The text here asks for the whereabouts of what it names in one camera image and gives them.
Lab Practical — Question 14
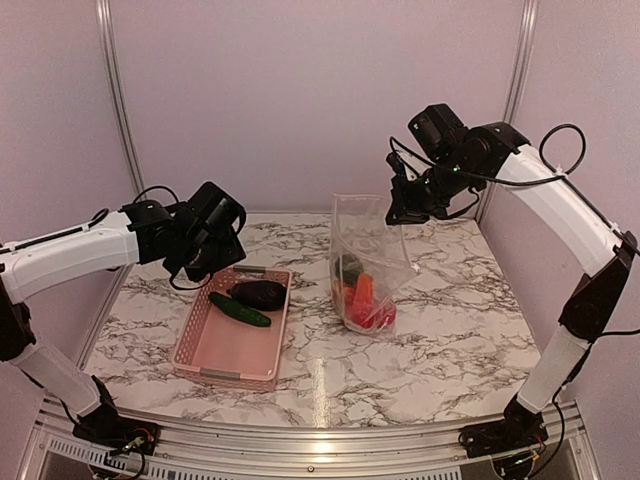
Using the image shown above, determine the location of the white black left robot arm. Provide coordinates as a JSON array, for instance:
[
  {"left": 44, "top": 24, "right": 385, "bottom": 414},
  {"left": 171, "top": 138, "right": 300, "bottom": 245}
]
[{"left": 1, "top": 181, "right": 246, "bottom": 445}]

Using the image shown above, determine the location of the left aluminium corner post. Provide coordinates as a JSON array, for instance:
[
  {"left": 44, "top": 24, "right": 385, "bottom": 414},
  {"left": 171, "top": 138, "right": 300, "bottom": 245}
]
[{"left": 95, "top": 0, "right": 146, "bottom": 195}]

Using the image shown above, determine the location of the red lychee fruit bunch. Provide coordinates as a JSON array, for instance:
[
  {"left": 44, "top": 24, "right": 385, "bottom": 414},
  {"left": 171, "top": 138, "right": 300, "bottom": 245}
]
[{"left": 331, "top": 280, "right": 355, "bottom": 315}]

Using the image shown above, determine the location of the aluminium front frame rail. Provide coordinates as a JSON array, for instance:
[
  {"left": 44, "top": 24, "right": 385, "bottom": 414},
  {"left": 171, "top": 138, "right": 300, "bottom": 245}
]
[{"left": 19, "top": 394, "right": 601, "bottom": 480}]

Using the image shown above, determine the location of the green toy cucumber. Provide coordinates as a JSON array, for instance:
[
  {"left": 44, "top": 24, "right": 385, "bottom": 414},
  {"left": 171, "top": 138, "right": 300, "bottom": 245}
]
[{"left": 208, "top": 292, "right": 271, "bottom": 328}]

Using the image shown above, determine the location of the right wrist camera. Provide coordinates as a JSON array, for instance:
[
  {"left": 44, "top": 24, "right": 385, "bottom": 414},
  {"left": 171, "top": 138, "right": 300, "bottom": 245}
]
[{"left": 386, "top": 151, "right": 420, "bottom": 181}]

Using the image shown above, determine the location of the green toy avocado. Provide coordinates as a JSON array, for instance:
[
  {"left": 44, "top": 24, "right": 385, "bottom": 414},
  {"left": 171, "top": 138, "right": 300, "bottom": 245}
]
[{"left": 335, "top": 254, "right": 364, "bottom": 287}]

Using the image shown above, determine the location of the clear zip top bag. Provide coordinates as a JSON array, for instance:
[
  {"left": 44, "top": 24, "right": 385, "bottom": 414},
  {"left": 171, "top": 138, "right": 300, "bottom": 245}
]
[{"left": 329, "top": 194, "right": 420, "bottom": 336}]

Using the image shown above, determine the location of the aluminium corner post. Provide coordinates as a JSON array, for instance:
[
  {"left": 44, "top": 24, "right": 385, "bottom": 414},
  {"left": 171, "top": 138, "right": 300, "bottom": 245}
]
[
  {"left": 483, "top": 1, "right": 541, "bottom": 124},
  {"left": 95, "top": 0, "right": 146, "bottom": 195}
]

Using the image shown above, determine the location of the red toy tomato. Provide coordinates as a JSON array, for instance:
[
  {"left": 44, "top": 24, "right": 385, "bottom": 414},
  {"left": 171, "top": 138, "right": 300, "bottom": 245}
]
[{"left": 358, "top": 301, "right": 397, "bottom": 331}]

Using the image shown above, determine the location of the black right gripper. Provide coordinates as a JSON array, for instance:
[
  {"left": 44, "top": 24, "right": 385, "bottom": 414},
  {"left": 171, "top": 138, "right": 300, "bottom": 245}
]
[{"left": 385, "top": 152, "right": 482, "bottom": 225}]

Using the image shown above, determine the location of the dark purple toy eggplant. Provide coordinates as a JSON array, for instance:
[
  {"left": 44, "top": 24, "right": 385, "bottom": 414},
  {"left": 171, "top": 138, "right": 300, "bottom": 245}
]
[{"left": 226, "top": 280, "right": 287, "bottom": 311}]

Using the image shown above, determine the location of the pink perforated plastic basket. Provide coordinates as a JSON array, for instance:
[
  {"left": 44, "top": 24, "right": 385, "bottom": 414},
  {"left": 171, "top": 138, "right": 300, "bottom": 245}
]
[{"left": 171, "top": 265, "right": 293, "bottom": 392}]

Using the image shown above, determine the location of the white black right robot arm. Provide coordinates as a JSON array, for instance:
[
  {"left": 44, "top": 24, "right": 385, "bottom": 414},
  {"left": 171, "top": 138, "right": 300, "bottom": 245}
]
[{"left": 386, "top": 104, "right": 639, "bottom": 448}]

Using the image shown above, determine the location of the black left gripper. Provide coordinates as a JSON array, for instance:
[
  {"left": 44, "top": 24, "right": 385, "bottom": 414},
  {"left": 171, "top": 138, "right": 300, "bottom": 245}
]
[{"left": 176, "top": 227, "right": 245, "bottom": 282}]

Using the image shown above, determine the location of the right aluminium corner post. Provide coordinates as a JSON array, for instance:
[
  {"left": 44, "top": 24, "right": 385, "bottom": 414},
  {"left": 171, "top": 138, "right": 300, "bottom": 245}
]
[{"left": 483, "top": 1, "right": 541, "bottom": 124}]

